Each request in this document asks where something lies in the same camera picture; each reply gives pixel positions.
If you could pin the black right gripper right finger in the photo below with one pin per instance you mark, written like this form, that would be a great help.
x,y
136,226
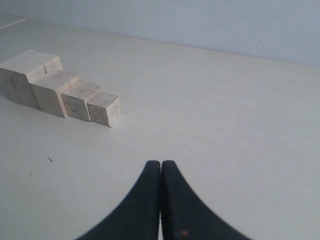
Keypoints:
x,y
183,214

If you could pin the second largest wooden cube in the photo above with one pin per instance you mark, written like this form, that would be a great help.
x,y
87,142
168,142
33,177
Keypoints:
x,y
48,90

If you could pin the smallest wooden cube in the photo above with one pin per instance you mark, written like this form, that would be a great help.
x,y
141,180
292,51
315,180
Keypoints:
x,y
104,109

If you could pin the third largest wooden cube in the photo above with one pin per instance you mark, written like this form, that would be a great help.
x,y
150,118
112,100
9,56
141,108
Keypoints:
x,y
76,98

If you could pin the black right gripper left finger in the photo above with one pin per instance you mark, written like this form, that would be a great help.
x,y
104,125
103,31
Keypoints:
x,y
137,216

